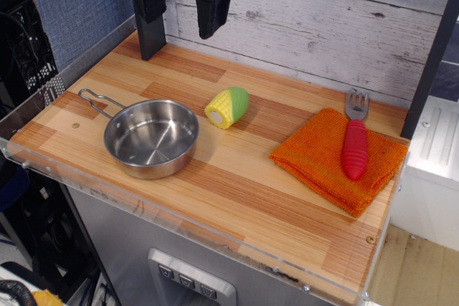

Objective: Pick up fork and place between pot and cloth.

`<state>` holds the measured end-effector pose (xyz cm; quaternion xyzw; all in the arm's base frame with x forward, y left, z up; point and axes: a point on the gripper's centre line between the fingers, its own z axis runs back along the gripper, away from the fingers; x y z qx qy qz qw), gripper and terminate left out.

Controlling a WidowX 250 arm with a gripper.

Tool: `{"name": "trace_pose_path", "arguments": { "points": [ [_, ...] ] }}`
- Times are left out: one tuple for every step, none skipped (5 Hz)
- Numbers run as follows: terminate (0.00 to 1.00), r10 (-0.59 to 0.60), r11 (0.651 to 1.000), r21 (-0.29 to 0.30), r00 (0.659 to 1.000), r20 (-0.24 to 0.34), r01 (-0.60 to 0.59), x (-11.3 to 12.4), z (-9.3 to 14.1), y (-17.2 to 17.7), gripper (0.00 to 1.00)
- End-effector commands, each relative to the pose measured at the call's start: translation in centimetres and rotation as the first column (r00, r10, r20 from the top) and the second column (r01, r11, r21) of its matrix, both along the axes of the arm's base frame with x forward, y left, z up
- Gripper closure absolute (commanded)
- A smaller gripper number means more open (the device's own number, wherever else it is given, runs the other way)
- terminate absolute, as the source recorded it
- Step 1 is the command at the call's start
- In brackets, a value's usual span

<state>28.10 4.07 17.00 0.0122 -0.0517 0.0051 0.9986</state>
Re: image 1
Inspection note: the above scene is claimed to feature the silver toy cabinet front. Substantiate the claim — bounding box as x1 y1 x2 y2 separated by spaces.
68 188 327 305

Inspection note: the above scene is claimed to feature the white side counter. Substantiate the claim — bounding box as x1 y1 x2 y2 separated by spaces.
390 96 458 251

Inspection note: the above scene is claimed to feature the dark frame post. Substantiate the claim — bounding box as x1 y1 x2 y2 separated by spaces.
400 0 458 140
135 12 166 61

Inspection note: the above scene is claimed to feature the steel pot with handle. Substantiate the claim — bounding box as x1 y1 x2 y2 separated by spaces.
78 88 199 180

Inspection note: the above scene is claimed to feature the orange knitted cloth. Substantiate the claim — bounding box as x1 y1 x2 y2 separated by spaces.
270 108 408 218

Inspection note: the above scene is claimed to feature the red handled grey fork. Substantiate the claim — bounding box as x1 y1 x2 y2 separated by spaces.
341 89 369 181

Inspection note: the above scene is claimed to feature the black equipment rack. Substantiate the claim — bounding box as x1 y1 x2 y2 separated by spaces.
1 0 57 117

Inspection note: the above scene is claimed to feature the yellow green toy corn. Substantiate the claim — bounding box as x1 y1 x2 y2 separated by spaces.
204 87 250 129

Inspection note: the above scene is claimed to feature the dark left frame post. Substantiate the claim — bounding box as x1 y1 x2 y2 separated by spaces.
135 12 166 61

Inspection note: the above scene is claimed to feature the dark right frame post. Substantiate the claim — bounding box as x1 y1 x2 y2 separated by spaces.
400 0 458 140

